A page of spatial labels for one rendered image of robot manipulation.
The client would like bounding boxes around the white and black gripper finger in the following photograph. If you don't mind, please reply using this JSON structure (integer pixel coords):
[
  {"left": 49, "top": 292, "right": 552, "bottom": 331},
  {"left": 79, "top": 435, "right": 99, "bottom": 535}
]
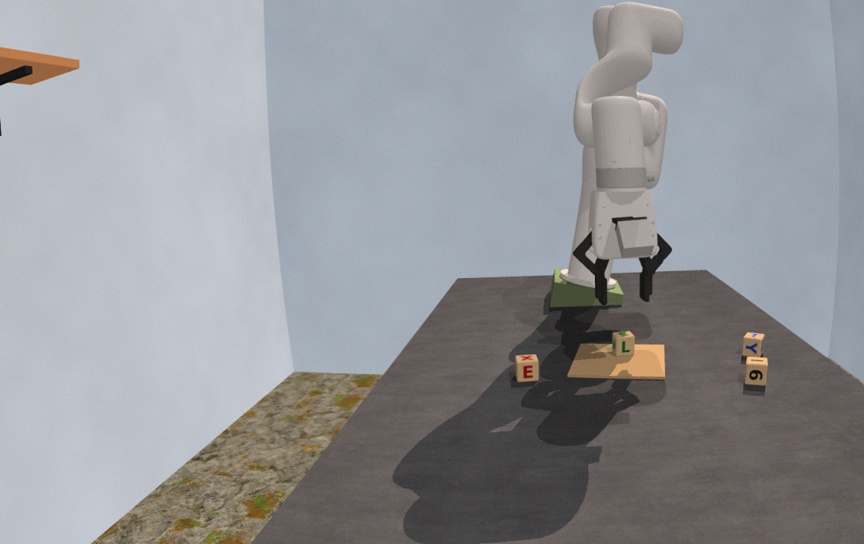
[
  {"left": 573, "top": 232, "right": 609, "bottom": 305},
  {"left": 639, "top": 234, "right": 672, "bottom": 302}
]

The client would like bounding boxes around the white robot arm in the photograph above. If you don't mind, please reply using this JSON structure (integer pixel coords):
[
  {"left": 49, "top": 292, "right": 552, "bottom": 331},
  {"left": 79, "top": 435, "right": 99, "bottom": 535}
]
[{"left": 560, "top": 2, "right": 683, "bottom": 288}]

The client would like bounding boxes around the tan wooden letter block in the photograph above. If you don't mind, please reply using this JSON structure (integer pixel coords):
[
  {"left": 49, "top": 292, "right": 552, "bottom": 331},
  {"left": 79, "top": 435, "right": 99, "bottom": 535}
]
[
  {"left": 516, "top": 354, "right": 539, "bottom": 382},
  {"left": 742, "top": 332, "right": 765, "bottom": 357},
  {"left": 745, "top": 357, "right": 768, "bottom": 385},
  {"left": 612, "top": 331, "right": 635, "bottom": 357}
]

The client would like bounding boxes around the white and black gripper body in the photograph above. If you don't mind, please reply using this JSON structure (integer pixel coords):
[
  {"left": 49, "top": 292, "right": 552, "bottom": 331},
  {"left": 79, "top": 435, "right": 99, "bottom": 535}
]
[{"left": 588, "top": 187, "right": 658, "bottom": 259}]

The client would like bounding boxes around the tan flat mat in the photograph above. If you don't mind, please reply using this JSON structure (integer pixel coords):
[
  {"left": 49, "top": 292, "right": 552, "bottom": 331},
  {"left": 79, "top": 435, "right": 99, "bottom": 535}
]
[{"left": 568, "top": 344, "right": 665, "bottom": 379}]

